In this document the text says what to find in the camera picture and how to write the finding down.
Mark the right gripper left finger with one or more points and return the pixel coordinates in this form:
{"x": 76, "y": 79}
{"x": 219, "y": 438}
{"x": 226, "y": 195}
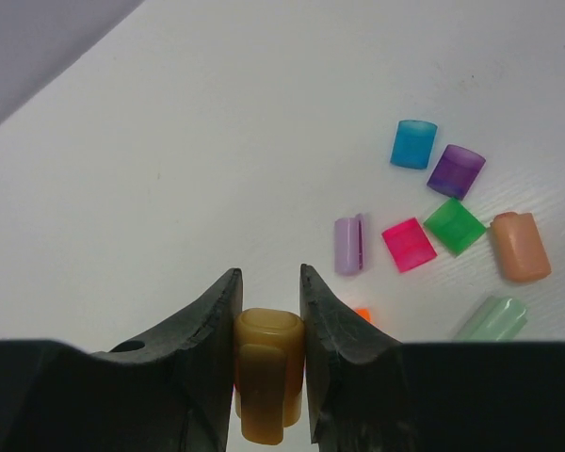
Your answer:
{"x": 167, "y": 389}

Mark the pastel purple cap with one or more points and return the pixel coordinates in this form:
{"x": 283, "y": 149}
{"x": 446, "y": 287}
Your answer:
{"x": 350, "y": 245}

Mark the blue highlighter cap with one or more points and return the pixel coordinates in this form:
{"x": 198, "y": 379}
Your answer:
{"x": 413, "y": 144}

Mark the green highlighter cap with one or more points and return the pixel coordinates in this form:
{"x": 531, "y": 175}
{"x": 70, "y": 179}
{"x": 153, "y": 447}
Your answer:
{"x": 455, "y": 226}

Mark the pastel orange cap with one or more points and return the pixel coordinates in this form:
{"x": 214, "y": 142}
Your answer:
{"x": 519, "y": 249}

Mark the pink highlighter cap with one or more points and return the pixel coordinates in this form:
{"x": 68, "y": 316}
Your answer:
{"x": 408, "y": 245}

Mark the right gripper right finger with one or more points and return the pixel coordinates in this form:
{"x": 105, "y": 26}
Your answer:
{"x": 369, "y": 392}

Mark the pastel green cap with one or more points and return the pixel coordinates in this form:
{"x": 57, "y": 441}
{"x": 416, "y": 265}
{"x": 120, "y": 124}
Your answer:
{"x": 496, "y": 319}

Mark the tan highlighter cap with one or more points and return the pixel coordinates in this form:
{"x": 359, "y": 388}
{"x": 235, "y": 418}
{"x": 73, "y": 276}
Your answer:
{"x": 269, "y": 356}

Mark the purple highlighter cap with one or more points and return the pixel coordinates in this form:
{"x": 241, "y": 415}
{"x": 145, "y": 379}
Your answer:
{"x": 456, "y": 172}

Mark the orange highlighter cap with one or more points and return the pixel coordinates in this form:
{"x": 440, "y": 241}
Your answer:
{"x": 364, "y": 313}

